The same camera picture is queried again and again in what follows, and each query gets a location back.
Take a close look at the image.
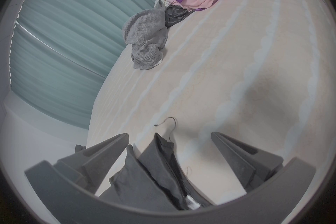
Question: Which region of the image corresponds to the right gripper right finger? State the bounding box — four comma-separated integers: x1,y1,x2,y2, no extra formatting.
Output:
211,132,284,190

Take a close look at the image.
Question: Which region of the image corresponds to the black T-shirt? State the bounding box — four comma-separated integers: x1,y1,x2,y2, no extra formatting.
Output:
98,117,216,211

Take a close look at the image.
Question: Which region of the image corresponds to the black glossy garment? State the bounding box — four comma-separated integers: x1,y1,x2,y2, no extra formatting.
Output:
165,5,193,29

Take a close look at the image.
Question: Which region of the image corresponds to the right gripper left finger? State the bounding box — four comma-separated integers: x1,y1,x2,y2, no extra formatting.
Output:
54,133,130,194

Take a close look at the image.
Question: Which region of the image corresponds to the bed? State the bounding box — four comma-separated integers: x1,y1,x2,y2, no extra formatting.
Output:
86,0,335,208

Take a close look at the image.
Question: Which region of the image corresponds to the grey garment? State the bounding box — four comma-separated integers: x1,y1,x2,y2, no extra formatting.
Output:
122,0,169,70

